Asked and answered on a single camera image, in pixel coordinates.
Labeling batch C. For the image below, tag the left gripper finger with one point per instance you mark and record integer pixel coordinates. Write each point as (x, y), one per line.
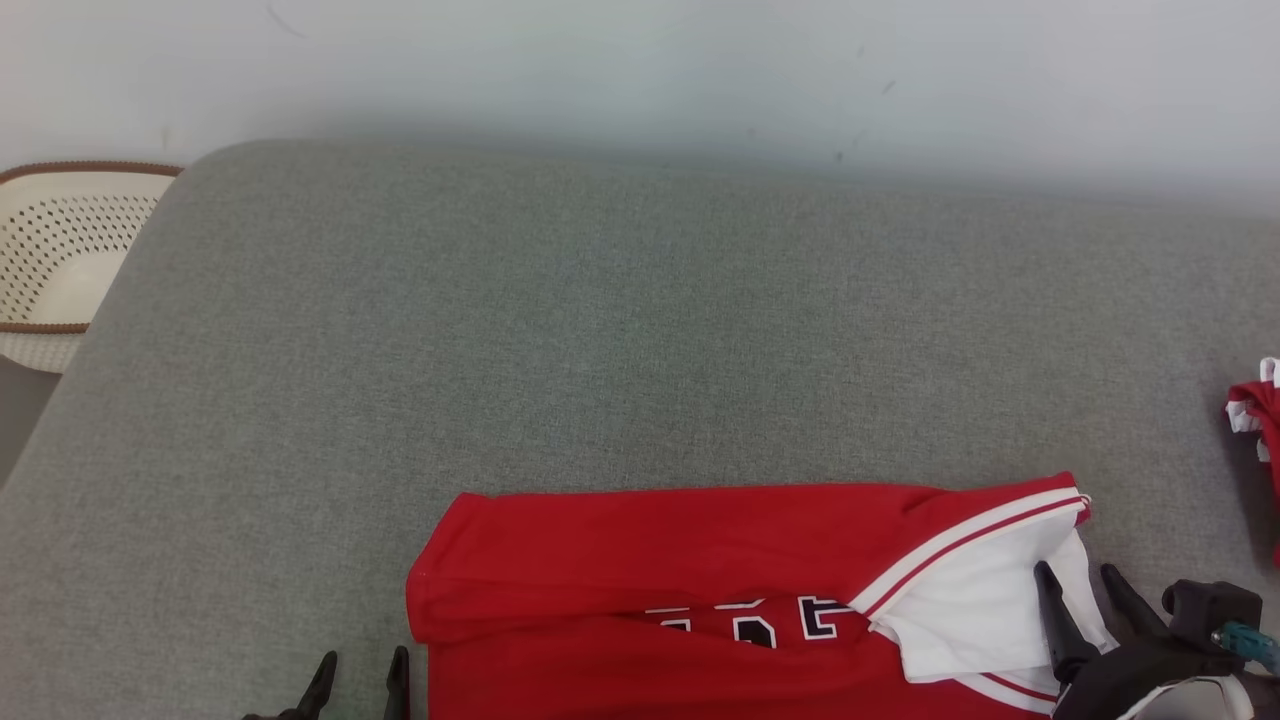
(398, 690)
(320, 690)

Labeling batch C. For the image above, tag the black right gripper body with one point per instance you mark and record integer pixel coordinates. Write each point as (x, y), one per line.
(1120, 685)

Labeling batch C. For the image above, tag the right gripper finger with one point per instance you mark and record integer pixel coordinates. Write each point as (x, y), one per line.
(1135, 615)
(1065, 640)

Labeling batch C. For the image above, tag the red shorts white band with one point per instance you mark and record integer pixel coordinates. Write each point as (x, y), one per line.
(1268, 420)

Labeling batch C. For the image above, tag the red white-sleeved jersey shirt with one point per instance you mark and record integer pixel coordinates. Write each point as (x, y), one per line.
(650, 560)

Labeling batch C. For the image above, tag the grey fabric sofa cushion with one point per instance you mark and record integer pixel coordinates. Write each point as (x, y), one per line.
(600, 350)

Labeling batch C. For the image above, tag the cream perforated laundry basket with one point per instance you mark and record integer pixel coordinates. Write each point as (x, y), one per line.
(60, 250)

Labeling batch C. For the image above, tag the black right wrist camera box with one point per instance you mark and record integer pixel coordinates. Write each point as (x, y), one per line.
(1205, 610)

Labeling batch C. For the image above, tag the teal right camera connector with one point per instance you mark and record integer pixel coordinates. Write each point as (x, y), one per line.
(1250, 645)

